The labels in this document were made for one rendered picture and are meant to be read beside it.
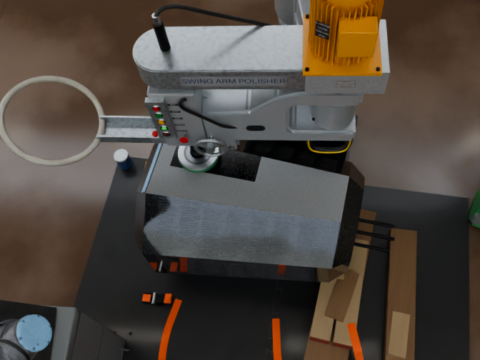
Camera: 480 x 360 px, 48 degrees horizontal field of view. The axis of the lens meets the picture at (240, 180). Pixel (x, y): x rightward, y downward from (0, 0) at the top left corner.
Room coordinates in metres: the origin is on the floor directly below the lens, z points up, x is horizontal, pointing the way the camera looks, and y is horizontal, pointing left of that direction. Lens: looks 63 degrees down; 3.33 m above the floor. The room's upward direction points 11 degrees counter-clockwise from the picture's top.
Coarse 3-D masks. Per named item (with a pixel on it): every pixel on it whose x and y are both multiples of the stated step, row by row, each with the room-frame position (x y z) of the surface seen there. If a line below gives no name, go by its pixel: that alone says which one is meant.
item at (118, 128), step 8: (112, 120) 1.55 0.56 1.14; (120, 120) 1.54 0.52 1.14; (128, 120) 1.53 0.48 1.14; (136, 120) 1.52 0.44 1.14; (144, 120) 1.51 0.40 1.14; (112, 128) 1.52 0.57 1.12; (120, 128) 1.51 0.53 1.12; (128, 128) 1.50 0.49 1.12; (136, 128) 1.49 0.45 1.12; (144, 128) 1.48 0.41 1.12; (152, 128) 1.48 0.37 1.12; (96, 136) 1.45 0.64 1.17; (104, 136) 1.45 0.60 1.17; (112, 136) 1.44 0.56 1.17; (120, 136) 1.43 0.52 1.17; (128, 136) 1.42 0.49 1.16; (136, 136) 1.41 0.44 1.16; (144, 136) 1.41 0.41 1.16; (152, 136) 1.40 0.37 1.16
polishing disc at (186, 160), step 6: (180, 150) 1.44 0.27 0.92; (186, 150) 1.43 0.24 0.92; (216, 150) 1.40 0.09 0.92; (180, 156) 1.40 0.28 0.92; (186, 156) 1.39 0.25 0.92; (204, 156) 1.37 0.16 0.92; (210, 156) 1.37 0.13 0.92; (216, 156) 1.36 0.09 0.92; (186, 162) 1.36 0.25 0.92; (192, 162) 1.35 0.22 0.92; (198, 162) 1.35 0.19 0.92; (204, 162) 1.34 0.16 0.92; (210, 162) 1.33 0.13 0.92; (186, 168) 1.33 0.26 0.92; (192, 168) 1.32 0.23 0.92; (198, 168) 1.32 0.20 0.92; (204, 168) 1.31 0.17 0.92
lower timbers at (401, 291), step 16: (368, 224) 1.13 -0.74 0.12; (368, 240) 1.03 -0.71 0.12; (400, 240) 1.00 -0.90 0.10; (416, 240) 0.98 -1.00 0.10; (400, 256) 0.90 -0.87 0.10; (400, 272) 0.80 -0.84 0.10; (400, 288) 0.71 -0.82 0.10; (400, 304) 0.62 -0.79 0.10; (384, 336) 0.46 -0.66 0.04; (320, 352) 0.44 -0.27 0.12; (336, 352) 0.42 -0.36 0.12; (384, 352) 0.38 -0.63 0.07
